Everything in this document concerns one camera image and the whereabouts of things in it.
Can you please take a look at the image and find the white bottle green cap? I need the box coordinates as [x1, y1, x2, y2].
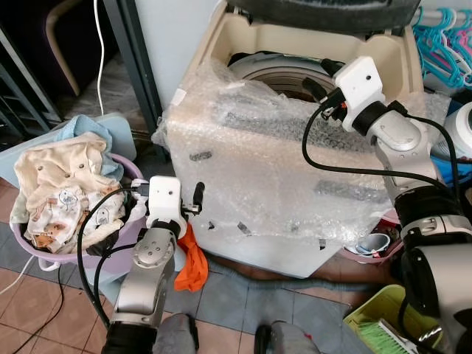
[442, 102, 472, 159]

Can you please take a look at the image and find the grey robot left foot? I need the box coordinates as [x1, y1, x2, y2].
[151, 313, 200, 354]

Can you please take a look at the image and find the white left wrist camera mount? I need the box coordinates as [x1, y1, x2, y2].
[146, 176, 184, 229]

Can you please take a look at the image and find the grey robot foot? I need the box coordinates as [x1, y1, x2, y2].
[254, 319, 325, 354]
[151, 313, 200, 354]

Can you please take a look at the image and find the pink plastic hanger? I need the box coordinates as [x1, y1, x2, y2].
[451, 9, 472, 74]

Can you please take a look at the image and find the grey robot right foot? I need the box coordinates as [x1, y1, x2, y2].
[254, 319, 325, 354]

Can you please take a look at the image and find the white garment animal print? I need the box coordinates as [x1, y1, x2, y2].
[21, 181, 137, 251]

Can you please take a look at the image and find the beige top loading washer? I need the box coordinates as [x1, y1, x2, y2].
[153, 0, 436, 280]

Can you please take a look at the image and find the grey metal grille gate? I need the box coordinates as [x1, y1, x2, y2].
[0, 29, 60, 145]

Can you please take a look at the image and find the blue grey plastic lid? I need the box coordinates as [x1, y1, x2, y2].
[0, 112, 138, 189]

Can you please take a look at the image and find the steel washer drum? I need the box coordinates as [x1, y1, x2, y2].
[229, 52, 347, 100]

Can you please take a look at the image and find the white cup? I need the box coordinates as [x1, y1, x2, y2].
[358, 232, 392, 255]

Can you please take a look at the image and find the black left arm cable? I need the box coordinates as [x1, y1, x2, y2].
[76, 184, 152, 329]

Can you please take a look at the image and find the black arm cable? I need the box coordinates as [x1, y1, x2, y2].
[301, 103, 462, 215]
[76, 184, 152, 329]

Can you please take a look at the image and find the light blue cloth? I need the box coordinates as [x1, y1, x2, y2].
[55, 114, 115, 159]

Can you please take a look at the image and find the dark grey metal post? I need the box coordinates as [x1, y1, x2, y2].
[103, 0, 167, 159]

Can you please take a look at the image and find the cream beige cloth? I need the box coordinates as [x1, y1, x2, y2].
[15, 133, 126, 194]

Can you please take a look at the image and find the green bristle brush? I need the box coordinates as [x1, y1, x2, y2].
[358, 321, 414, 354]

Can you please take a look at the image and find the blue plastic basin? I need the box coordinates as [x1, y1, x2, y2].
[431, 155, 472, 185]

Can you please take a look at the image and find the black floor cable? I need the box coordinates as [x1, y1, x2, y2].
[11, 265, 67, 354]

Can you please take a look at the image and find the purple plastic laundry basin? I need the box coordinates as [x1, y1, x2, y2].
[11, 151, 148, 270]

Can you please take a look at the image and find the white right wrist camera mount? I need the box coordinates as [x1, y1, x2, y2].
[333, 57, 386, 122]

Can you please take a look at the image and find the thin white power cord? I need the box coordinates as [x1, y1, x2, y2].
[92, 0, 105, 115]

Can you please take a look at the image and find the dark washer lid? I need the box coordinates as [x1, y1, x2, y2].
[235, 0, 417, 34]

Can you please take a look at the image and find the green plastic dustpan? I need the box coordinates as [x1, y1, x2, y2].
[343, 284, 443, 354]

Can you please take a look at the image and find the clear bubble wrap sheet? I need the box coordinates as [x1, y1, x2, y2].
[153, 59, 451, 280]

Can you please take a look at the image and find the pink plastic basin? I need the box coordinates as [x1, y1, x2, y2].
[341, 210, 406, 265]

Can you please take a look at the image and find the white floor cable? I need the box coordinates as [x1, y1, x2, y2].
[0, 254, 34, 296]

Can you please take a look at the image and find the turquoise plastic hanger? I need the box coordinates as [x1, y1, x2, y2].
[412, 9, 469, 89]

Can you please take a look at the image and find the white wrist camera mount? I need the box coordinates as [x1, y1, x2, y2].
[146, 176, 184, 229]
[333, 57, 386, 122]

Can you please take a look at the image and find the purple sofa beige trim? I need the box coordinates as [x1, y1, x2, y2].
[0, 0, 111, 100]

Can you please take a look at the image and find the orange cloth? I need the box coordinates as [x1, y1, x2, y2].
[173, 221, 209, 293]

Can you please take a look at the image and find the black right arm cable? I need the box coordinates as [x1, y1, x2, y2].
[301, 103, 462, 215]

